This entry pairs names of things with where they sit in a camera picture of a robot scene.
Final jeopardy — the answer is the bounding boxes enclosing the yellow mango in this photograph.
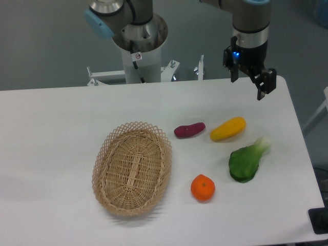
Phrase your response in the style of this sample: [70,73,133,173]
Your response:
[210,117,247,141]

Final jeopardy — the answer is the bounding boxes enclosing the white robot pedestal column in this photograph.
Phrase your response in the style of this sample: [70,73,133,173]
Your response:
[113,13,168,84]

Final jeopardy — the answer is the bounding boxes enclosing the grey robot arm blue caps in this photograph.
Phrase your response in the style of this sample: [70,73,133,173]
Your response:
[84,1,277,99]

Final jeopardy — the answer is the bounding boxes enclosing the woven wicker basket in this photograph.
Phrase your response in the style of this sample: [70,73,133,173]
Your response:
[92,121,172,216]

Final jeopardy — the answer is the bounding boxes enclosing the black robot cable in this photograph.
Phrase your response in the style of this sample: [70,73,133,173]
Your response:
[129,40,146,84]

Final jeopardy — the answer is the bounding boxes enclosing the black box at table edge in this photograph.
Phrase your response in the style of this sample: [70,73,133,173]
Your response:
[308,208,327,235]

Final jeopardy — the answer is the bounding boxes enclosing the purple sweet potato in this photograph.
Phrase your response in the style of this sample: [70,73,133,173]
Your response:
[174,122,206,138]

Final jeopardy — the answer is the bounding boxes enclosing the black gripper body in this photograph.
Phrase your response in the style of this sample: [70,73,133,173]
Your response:
[223,36,268,76]

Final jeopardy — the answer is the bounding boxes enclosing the white metal base frame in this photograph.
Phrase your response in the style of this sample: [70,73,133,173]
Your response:
[86,54,206,86]

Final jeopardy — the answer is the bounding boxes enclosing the orange tangerine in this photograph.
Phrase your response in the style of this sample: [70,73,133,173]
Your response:
[190,174,216,201]

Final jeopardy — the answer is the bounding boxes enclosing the white frame at right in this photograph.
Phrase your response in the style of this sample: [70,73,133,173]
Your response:
[302,87,327,135]

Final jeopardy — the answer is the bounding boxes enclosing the green bok choy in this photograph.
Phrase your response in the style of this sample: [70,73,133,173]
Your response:
[228,137,271,183]

